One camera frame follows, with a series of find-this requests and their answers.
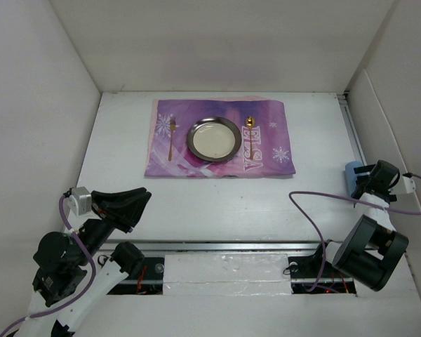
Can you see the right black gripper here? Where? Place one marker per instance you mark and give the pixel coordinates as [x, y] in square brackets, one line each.
[364, 169]

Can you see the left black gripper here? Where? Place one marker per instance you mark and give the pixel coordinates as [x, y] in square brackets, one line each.
[123, 208]

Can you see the blue plastic cup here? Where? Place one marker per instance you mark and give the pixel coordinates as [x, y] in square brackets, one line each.
[351, 176]

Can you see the gold fork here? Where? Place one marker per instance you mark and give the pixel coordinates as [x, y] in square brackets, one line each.
[172, 130]

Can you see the metal plate with cream centre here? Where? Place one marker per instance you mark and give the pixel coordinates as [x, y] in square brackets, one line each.
[214, 139]

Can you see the purple Elsa placemat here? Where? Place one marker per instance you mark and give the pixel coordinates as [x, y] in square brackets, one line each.
[271, 141]

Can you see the gold spoon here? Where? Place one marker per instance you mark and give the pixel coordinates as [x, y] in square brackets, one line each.
[250, 123]

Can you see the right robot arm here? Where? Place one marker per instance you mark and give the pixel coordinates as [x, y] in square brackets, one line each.
[373, 248]

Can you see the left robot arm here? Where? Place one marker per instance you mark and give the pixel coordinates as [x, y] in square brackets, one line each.
[68, 284]

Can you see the white foam block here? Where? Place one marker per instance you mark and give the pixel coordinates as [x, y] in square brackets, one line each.
[226, 274]

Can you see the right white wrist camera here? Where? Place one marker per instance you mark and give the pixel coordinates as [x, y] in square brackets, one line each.
[405, 185]

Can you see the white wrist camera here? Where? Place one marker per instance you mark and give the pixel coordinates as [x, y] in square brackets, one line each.
[79, 201]
[405, 185]

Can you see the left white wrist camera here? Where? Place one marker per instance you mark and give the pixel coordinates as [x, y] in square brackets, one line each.
[79, 201]

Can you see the aluminium rail frame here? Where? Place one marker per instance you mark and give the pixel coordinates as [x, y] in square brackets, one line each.
[230, 213]

